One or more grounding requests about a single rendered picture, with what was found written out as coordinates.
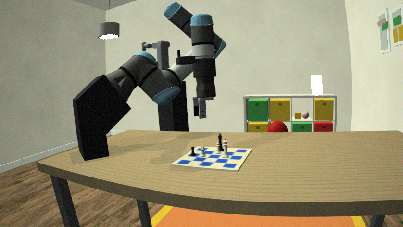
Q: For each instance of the blue and cream chessboard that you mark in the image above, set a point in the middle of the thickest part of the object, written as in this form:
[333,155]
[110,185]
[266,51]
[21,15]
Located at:
[213,161]

